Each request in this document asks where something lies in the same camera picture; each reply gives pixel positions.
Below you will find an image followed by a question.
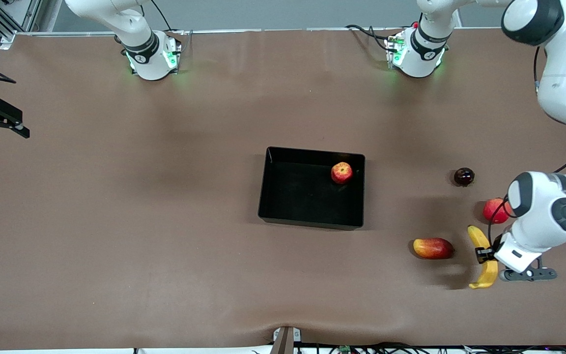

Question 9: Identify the black plastic box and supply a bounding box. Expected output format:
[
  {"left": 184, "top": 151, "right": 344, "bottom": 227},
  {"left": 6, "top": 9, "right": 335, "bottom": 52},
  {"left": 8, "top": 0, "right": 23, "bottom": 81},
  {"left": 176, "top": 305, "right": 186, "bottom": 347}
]
[{"left": 258, "top": 146, "right": 366, "bottom": 231}]

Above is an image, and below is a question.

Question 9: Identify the black base power cable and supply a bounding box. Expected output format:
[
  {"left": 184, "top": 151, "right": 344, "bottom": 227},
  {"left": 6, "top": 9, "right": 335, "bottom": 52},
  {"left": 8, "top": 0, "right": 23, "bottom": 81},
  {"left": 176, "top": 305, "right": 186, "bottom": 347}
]
[
  {"left": 345, "top": 24, "right": 393, "bottom": 54},
  {"left": 151, "top": 0, "right": 185, "bottom": 36}
]

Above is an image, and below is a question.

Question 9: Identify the brown table cover sheet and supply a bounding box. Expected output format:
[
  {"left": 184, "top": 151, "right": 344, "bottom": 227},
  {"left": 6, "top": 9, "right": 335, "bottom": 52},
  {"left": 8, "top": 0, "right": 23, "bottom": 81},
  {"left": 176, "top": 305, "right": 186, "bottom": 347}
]
[{"left": 0, "top": 29, "right": 566, "bottom": 351}]

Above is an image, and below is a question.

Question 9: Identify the dark purple round fruit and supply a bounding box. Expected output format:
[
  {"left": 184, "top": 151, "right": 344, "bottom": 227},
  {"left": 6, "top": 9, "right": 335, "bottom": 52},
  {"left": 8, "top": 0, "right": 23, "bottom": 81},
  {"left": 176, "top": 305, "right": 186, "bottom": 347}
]
[{"left": 453, "top": 167, "right": 476, "bottom": 187}]

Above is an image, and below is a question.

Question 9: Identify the round red peach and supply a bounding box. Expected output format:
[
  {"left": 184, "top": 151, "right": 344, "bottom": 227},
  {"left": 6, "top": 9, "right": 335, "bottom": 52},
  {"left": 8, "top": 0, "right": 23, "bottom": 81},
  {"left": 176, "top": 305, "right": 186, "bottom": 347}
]
[{"left": 482, "top": 198, "right": 513, "bottom": 225}]

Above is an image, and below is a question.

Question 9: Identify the small red yellow apple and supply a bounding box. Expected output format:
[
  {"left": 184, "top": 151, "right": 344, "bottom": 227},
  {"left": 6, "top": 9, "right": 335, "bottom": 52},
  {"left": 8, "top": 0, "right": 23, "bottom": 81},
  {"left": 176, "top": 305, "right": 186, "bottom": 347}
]
[{"left": 331, "top": 162, "right": 354, "bottom": 185}]

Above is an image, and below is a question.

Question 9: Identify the metal table clamp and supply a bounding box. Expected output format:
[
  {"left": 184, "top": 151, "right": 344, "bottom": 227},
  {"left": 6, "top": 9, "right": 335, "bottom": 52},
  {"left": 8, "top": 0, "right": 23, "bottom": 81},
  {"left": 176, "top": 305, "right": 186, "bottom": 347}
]
[{"left": 272, "top": 326, "right": 302, "bottom": 354}]

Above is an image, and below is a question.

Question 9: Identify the red yellow mango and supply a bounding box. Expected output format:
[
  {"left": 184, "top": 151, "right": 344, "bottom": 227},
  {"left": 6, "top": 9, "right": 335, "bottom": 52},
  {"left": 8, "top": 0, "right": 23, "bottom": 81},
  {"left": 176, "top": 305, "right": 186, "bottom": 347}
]
[{"left": 413, "top": 237, "right": 455, "bottom": 260}]

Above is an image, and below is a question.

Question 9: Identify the yellow banana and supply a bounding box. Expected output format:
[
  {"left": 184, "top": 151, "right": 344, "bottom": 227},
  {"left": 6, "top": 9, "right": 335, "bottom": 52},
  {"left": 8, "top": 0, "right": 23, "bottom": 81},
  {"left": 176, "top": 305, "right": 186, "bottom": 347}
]
[{"left": 467, "top": 225, "right": 500, "bottom": 290}]

